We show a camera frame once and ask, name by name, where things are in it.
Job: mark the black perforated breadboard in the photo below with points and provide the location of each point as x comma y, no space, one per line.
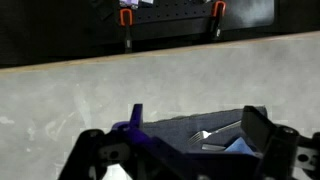
173,13

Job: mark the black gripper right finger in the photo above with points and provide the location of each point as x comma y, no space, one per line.
263,133

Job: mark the dark blue woven placemat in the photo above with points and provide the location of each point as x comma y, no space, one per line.
173,133

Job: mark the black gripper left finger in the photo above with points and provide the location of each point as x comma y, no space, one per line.
133,133

